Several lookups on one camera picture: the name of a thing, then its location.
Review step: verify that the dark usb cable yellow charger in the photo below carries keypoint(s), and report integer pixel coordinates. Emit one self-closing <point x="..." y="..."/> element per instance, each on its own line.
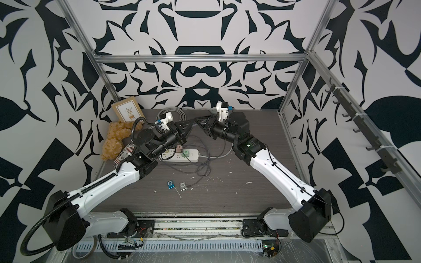
<point x="173" y="166"/>

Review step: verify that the black wall hook rack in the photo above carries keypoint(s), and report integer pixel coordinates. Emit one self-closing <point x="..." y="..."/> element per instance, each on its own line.
<point x="366" y="126"/>

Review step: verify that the dark usb cable green charger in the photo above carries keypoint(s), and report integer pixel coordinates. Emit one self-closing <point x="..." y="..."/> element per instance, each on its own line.
<point x="204" y="148"/>

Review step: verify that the blue mp3 player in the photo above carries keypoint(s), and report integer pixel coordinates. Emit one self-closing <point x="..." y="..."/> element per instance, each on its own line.
<point x="170" y="184"/>

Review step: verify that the white power strip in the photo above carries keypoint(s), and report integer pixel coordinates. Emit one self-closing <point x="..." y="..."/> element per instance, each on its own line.
<point x="183" y="156"/>

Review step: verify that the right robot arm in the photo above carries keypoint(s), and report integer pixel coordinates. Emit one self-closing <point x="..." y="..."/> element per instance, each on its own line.
<point x="312" y="209"/>

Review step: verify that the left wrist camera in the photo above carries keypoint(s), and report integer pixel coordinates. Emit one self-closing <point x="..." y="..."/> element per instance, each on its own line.
<point x="163" y="122"/>

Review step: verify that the framed plant picture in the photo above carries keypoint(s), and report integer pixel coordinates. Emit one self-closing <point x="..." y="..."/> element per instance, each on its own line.
<point x="127" y="110"/>

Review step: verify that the tape roll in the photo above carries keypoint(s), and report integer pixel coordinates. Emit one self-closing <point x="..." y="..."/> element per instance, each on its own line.
<point x="85" y="248"/>

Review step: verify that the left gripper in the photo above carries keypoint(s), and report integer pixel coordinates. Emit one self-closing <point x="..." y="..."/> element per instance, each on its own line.
<point x="183" y="133"/>

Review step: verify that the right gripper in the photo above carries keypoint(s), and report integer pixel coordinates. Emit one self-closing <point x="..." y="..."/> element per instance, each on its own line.
<point x="210" y="125"/>

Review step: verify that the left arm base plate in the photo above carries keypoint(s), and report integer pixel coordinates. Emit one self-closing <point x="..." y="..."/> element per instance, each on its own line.
<point x="140" y="229"/>

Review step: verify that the pink usb charger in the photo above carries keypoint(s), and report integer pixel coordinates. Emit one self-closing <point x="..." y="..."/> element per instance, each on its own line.
<point x="179" y="149"/>

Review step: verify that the tan teddy bear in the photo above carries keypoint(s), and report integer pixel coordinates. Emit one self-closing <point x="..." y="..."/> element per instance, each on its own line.
<point x="113" y="144"/>

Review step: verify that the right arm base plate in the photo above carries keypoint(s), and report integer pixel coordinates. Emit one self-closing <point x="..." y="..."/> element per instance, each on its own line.
<point x="258" y="228"/>

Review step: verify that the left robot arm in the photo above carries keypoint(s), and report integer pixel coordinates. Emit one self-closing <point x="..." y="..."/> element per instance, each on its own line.
<point x="67" y="220"/>

